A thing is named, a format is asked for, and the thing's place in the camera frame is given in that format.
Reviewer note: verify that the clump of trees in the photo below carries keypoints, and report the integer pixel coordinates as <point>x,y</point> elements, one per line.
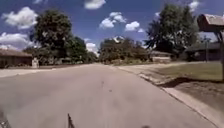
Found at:
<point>120,50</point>

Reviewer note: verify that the grey asphalt road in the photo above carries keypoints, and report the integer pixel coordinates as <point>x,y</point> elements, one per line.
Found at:
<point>83,96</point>

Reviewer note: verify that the low pale house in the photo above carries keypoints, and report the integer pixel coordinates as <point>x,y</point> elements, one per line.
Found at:
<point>160,56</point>

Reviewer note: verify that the large broad tree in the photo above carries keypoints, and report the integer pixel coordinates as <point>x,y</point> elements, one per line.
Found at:
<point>51,33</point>

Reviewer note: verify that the tall dark tree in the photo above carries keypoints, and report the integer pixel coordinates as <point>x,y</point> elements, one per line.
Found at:
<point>173,30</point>

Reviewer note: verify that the robot's own part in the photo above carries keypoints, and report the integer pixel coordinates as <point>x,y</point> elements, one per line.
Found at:
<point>70,122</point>

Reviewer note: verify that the grass verge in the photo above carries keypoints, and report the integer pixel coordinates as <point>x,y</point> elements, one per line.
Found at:
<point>196,71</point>

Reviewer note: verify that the dark low house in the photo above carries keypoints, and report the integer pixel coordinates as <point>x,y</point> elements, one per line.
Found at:
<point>204,50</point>

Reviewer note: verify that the low brown house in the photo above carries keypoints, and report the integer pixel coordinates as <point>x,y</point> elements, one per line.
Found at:
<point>13,57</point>

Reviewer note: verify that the mailbox on post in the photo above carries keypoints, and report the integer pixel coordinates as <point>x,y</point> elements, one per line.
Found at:
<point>210,23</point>

